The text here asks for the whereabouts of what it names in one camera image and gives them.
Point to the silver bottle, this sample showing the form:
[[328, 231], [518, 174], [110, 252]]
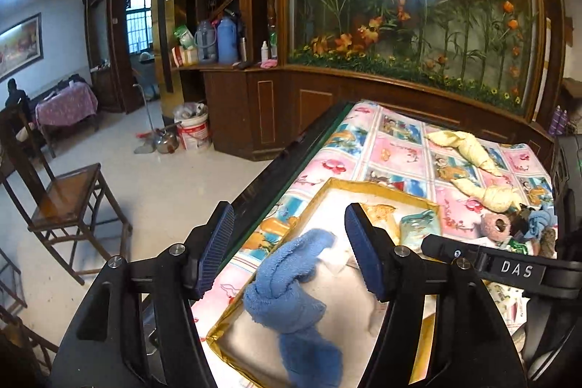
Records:
[[243, 49]]

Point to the white plastic bucket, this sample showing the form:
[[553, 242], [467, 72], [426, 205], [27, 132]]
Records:
[[193, 133]]

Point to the pink cloth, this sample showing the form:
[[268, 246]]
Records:
[[268, 64]]

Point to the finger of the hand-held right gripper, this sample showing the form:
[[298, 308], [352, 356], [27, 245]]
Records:
[[454, 249]]

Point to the table with purple cloth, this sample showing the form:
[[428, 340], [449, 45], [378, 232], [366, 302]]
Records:
[[68, 104]]

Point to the framed wall painting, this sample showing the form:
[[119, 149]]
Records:
[[20, 45]]

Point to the white cloth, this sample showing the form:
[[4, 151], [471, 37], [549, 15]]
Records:
[[334, 260]]

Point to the pink yarn ball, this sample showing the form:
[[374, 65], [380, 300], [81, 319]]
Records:
[[495, 228]]

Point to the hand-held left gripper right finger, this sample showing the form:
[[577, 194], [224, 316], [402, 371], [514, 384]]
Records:
[[363, 251]]

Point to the small blue towel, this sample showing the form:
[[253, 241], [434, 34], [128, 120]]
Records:
[[541, 220]]

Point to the gold cardboard box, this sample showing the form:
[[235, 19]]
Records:
[[336, 206]]

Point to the teal snack packet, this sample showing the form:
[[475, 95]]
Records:
[[419, 228]]

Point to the artificial flower display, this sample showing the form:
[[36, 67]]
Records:
[[409, 6]]

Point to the blue thermos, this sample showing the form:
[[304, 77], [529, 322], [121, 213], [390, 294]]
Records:
[[227, 42]]

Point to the mop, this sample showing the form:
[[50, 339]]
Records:
[[144, 120]]

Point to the blue water jug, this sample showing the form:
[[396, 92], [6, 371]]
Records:
[[205, 45]]

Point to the large blue towel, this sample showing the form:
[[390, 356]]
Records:
[[282, 292]]

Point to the twisted yellow towel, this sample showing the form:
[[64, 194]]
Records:
[[495, 196]]

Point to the orange white carton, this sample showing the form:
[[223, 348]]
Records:
[[187, 57]]

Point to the white bottle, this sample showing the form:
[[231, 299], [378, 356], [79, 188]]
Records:
[[264, 52]]

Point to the green bottle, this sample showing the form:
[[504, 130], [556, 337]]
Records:
[[273, 46]]

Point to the green bag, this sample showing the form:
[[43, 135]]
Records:
[[184, 35]]

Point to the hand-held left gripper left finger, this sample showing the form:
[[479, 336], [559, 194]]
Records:
[[216, 251]]

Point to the gold pillar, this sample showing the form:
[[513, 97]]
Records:
[[163, 6]]

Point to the metal kettle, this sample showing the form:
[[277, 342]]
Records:
[[166, 141]]

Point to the green white packet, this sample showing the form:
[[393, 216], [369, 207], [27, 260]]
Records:
[[523, 246]]

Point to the knotted yellow towel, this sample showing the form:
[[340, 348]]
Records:
[[459, 147]]

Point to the barred window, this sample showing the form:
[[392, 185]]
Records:
[[138, 24]]

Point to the wooden chair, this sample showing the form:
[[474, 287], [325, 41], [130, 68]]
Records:
[[13, 295], [68, 188]]

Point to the orange snack packet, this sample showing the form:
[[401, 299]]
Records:
[[382, 215]]

